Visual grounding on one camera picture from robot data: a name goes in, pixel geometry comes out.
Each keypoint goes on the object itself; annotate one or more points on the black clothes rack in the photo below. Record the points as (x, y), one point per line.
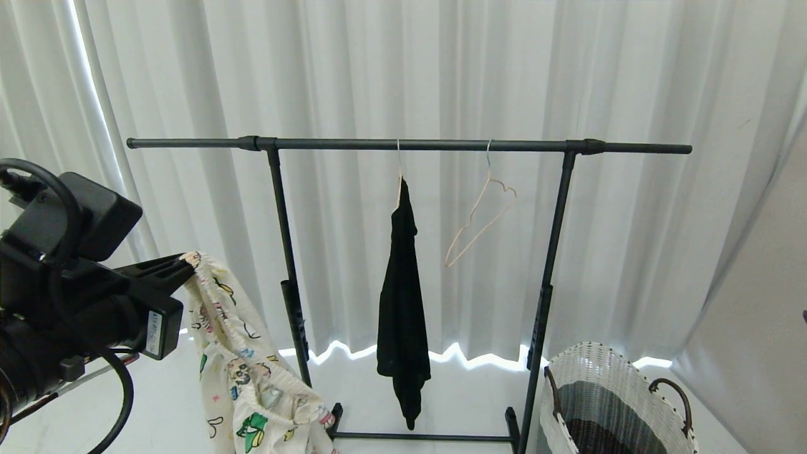
(441, 145)

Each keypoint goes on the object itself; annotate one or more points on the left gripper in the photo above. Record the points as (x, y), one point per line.
(161, 328)

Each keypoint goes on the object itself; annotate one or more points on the white curtain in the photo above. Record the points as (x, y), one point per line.
(630, 75)

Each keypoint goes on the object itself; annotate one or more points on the cream printed garment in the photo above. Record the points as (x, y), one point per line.
(252, 378)

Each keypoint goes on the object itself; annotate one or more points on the black garment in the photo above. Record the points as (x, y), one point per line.
(400, 315)

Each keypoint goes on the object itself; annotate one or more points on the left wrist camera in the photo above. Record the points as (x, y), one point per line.
(88, 214)

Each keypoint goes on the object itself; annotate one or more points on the pink clothes hanger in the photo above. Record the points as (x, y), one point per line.
(479, 231)
(398, 164)

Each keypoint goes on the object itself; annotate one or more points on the white laundry basket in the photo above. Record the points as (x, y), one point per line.
(605, 378)

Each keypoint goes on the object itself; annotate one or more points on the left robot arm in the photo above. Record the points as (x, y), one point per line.
(19, 372)

